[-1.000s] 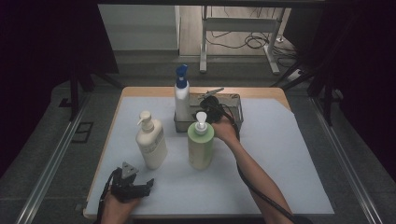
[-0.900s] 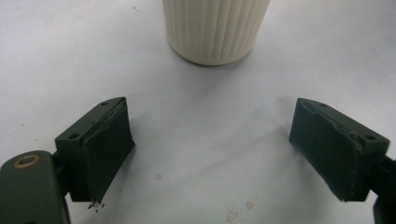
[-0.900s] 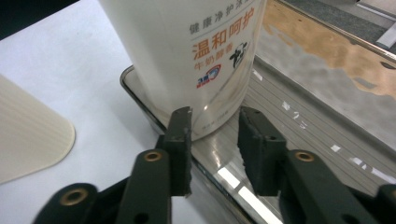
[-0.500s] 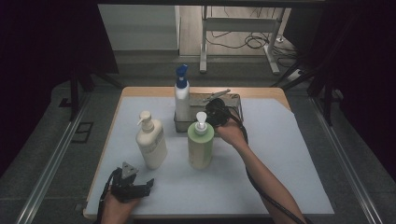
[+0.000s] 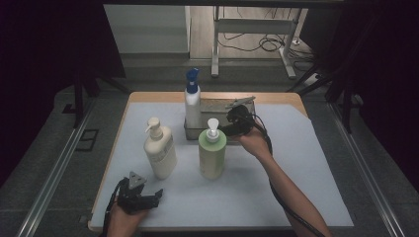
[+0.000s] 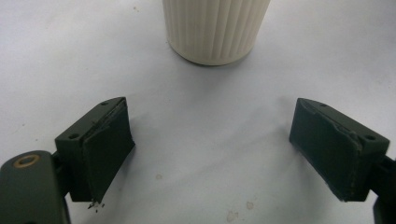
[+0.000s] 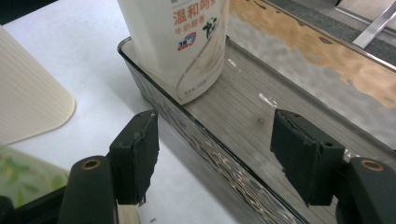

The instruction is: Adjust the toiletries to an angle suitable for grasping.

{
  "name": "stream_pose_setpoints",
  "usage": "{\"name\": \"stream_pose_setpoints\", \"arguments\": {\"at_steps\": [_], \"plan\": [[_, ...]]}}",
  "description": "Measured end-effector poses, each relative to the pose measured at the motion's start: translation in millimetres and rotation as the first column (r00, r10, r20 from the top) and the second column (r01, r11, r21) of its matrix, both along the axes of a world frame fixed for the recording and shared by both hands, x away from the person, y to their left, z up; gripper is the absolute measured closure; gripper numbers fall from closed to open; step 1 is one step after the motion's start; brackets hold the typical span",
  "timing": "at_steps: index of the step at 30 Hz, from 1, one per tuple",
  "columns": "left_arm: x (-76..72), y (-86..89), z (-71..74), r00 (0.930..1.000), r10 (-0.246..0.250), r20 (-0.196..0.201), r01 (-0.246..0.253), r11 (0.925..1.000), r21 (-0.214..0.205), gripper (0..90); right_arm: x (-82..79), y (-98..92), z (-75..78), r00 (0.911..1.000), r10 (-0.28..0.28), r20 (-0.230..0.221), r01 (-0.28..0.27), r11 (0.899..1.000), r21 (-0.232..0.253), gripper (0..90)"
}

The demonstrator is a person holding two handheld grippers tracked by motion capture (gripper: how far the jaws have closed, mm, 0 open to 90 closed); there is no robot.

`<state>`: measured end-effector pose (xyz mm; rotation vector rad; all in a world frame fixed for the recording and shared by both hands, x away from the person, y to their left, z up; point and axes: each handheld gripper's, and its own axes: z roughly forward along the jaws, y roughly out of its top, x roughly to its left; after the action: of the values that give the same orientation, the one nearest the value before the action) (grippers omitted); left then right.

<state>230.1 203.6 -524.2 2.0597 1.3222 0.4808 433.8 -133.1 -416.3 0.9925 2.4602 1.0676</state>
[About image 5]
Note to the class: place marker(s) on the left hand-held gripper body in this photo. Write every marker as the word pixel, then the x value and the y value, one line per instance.
pixel 131 197

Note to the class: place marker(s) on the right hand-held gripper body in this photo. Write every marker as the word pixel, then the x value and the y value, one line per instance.
pixel 240 117

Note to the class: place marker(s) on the metal mesh basket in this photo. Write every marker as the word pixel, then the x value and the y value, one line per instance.
pixel 212 110

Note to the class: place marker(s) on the green pump bottle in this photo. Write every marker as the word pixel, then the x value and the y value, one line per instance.
pixel 212 158

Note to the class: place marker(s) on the cream pump bottle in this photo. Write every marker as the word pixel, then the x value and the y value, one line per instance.
pixel 161 154

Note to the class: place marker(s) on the white bottle with blue cap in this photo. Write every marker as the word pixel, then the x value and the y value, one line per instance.
pixel 192 108

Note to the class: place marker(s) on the person's left hand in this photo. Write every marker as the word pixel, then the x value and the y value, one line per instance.
pixel 123 223

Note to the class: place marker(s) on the person's right hand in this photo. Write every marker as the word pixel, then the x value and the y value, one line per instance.
pixel 255 143

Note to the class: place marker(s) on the white table mat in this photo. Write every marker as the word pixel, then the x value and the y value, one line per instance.
pixel 237 200

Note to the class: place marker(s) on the white power strip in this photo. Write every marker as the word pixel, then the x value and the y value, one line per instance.
pixel 314 79

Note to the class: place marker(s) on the black metal stand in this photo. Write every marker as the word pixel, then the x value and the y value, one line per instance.
pixel 346 105
pixel 79 98

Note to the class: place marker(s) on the white cabinet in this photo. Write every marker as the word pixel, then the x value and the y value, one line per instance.
pixel 148 29

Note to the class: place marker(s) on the dark curtain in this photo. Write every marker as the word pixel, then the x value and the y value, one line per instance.
pixel 382 82
pixel 39 65

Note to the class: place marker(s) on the aluminium rail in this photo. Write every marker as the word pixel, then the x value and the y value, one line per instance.
pixel 365 171
pixel 52 184

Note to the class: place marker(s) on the white desk frame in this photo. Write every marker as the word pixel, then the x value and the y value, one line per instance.
pixel 253 25

